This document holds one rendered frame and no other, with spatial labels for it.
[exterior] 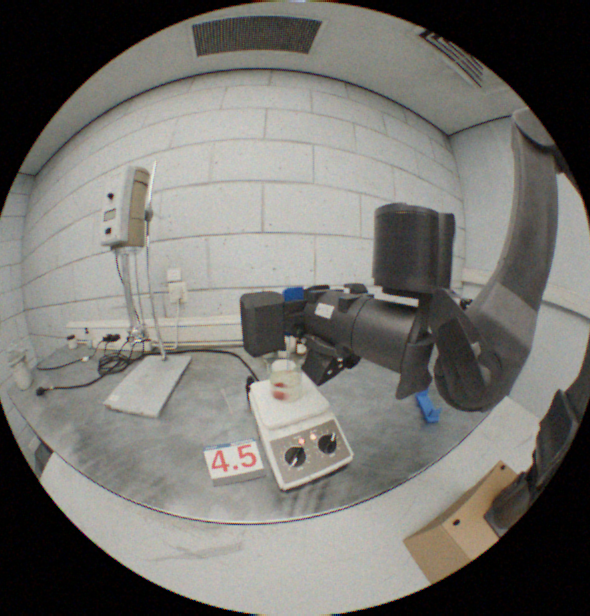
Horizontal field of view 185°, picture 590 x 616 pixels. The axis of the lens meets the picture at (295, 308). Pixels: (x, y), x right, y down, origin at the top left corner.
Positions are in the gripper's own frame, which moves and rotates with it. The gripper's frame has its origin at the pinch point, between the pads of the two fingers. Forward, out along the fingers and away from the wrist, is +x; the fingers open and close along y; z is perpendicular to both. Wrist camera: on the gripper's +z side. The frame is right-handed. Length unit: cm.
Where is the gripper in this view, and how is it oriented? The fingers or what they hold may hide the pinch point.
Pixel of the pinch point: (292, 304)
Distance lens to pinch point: 25.4
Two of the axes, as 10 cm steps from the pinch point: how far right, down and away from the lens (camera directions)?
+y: 8.0, -1.4, 5.8
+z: 0.0, 9.7, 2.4
